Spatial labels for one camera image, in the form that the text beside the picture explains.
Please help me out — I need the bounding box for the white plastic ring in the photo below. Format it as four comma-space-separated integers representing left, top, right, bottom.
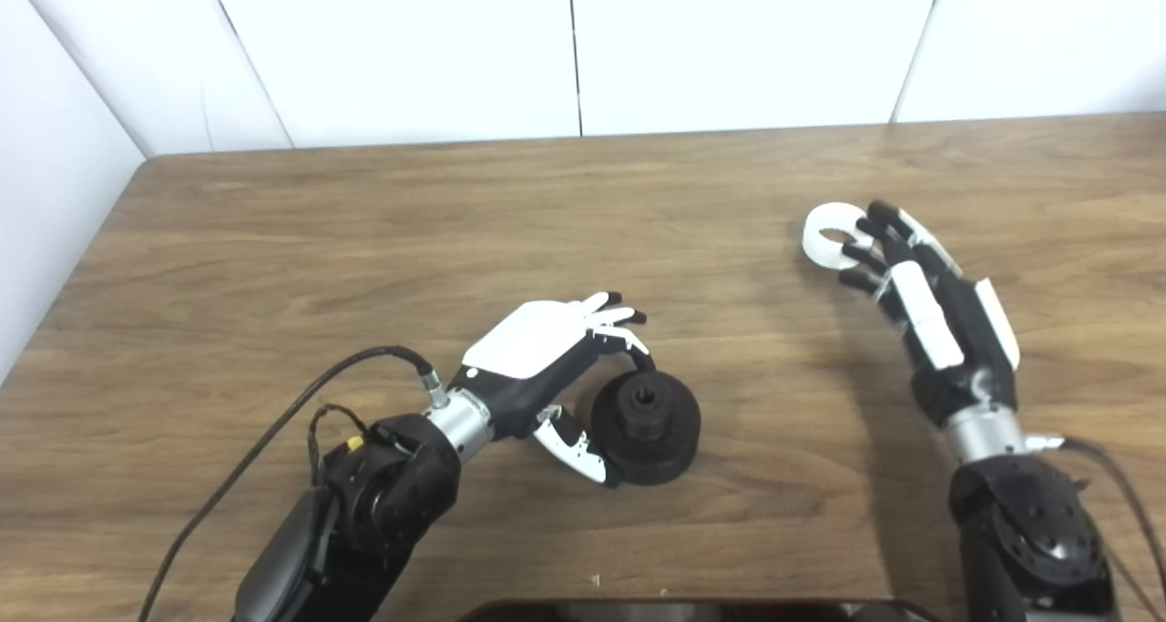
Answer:
803, 202, 874, 270

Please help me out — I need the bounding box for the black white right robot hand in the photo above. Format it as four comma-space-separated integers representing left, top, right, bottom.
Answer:
838, 199, 1021, 430

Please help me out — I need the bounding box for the thin wire with yellow tag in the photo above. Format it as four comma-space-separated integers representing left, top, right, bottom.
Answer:
307, 403, 370, 491

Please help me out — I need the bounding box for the round black plastic part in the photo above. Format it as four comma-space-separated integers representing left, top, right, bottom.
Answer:
590, 370, 702, 487

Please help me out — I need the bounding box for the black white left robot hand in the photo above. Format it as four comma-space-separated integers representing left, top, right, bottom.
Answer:
460, 291, 657, 488

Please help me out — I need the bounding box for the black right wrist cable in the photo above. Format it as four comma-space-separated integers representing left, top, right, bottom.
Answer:
1025, 433, 1166, 622

